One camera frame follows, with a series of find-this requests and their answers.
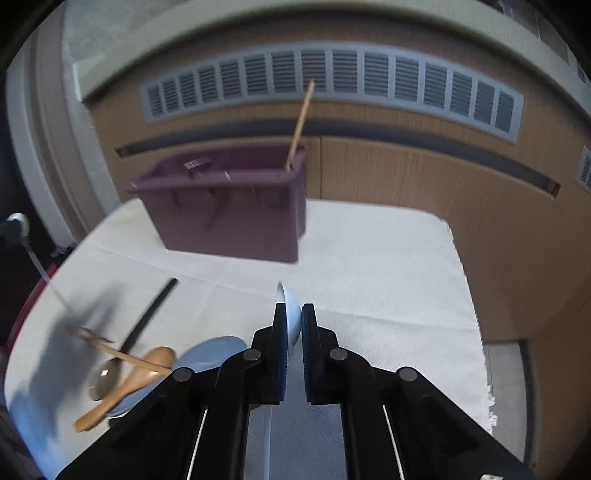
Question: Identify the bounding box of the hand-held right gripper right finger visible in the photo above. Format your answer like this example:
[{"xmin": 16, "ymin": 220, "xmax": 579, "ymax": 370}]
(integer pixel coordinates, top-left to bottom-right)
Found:
[{"xmin": 300, "ymin": 304, "xmax": 536, "ymax": 480}]

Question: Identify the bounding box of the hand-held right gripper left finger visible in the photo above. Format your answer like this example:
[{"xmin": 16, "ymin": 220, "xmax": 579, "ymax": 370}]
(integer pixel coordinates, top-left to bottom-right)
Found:
[{"xmin": 55, "ymin": 302, "xmax": 290, "ymax": 480}]

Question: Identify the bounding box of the white ceramic spoon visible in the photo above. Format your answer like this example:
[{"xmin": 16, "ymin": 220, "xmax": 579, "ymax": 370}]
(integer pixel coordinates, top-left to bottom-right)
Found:
[{"xmin": 265, "ymin": 281, "xmax": 302, "ymax": 480}]

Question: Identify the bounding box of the blue plastic spoon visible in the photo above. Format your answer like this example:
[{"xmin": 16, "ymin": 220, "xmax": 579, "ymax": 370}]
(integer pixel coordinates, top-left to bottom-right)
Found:
[{"xmin": 108, "ymin": 336, "xmax": 247, "ymax": 418}]

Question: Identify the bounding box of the black spoon with smiley handle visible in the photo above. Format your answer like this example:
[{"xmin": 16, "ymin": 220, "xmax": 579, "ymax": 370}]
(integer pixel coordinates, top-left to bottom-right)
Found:
[{"xmin": 88, "ymin": 278, "xmax": 180, "ymax": 401}]

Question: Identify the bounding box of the wooden spoon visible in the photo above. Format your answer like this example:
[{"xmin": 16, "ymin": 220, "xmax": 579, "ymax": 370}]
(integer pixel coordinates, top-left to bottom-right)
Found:
[{"xmin": 75, "ymin": 346, "xmax": 177, "ymax": 433}]

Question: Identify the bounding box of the wooden chopstick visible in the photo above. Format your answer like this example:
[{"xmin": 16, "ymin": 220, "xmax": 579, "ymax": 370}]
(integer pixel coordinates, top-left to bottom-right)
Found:
[
  {"xmin": 68, "ymin": 325, "xmax": 172, "ymax": 373},
  {"xmin": 285, "ymin": 80, "xmax": 316, "ymax": 172}
]

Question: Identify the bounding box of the purple plastic utensil bin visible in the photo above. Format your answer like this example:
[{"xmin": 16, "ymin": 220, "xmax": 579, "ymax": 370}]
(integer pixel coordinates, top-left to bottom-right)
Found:
[{"xmin": 127, "ymin": 142, "xmax": 308, "ymax": 265}]

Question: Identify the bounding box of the white table cloth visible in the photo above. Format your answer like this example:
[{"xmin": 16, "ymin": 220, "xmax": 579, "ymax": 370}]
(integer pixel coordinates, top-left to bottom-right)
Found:
[{"xmin": 4, "ymin": 198, "xmax": 500, "ymax": 480}]

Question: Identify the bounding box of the wooden radiator cabinet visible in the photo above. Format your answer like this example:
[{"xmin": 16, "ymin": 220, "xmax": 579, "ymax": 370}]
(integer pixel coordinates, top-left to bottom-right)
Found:
[{"xmin": 81, "ymin": 28, "xmax": 591, "ymax": 467}]

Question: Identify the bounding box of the silver metal utensil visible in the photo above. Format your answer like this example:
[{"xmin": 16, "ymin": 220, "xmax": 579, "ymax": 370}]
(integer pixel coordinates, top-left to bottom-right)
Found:
[{"xmin": 183, "ymin": 158, "xmax": 212, "ymax": 179}]

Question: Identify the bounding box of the grey ventilation grille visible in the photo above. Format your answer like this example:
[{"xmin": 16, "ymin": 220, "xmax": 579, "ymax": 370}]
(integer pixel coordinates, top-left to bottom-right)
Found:
[{"xmin": 140, "ymin": 41, "xmax": 526, "ymax": 147}]

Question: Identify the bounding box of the white power cable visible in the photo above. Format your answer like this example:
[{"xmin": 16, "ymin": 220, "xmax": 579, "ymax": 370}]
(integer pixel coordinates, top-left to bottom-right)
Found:
[{"xmin": 7, "ymin": 212, "xmax": 77, "ymax": 321}]

